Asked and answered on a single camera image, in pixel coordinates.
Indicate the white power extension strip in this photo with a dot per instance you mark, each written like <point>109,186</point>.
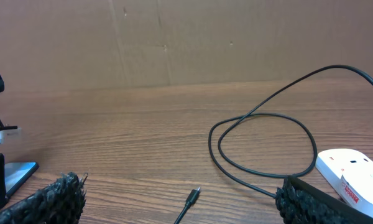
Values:
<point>332,162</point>

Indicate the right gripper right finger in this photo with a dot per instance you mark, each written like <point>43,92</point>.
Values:
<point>300,203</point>

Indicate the blue screen Galaxy smartphone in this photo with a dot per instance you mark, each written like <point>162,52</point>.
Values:
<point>16,174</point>

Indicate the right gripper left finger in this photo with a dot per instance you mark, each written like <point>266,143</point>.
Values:
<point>61,202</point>

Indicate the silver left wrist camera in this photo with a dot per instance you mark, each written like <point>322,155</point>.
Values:
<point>9,134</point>

